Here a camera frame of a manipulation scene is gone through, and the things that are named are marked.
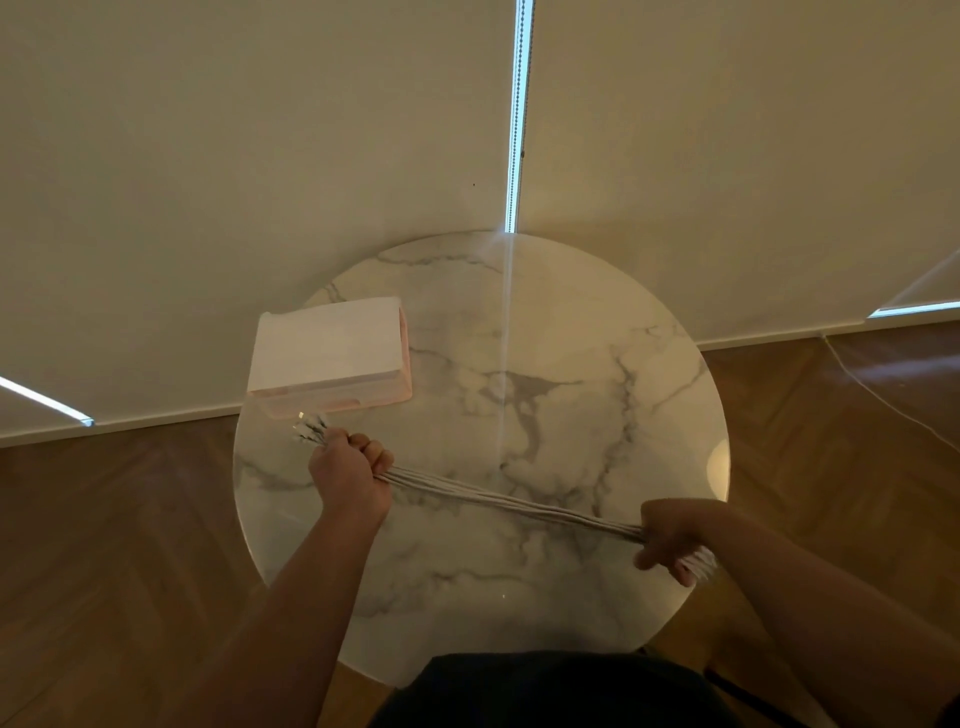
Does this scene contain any person's left hand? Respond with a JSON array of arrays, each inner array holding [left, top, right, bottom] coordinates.
[[308, 427, 397, 528]]

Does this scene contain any person's right hand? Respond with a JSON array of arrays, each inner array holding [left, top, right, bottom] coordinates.
[[633, 498, 727, 588]]

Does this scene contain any long white cable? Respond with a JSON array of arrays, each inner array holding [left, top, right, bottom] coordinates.
[[292, 410, 720, 585]]

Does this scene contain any pink white storage box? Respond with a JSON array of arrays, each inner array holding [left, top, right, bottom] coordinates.
[[247, 296, 414, 420]]

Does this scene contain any person's right forearm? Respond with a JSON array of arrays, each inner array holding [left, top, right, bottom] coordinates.
[[697, 502, 960, 728]]

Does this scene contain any person's left forearm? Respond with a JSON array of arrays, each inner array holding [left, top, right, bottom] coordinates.
[[164, 509, 384, 728]]

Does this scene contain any person's black clothing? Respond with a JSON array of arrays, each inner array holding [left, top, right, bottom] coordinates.
[[371, 650, 740, 728]]

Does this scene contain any beige roller blind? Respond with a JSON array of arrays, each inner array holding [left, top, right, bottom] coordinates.
[[506, 0, 960, 350], [0, 0, 519, 448]]

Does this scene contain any thin white floor cord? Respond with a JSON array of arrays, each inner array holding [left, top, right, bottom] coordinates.
[[821, 333, 960, 453]]

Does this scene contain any blind bead chain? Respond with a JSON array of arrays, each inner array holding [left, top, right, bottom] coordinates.
[[503, 0, 538, 234]]

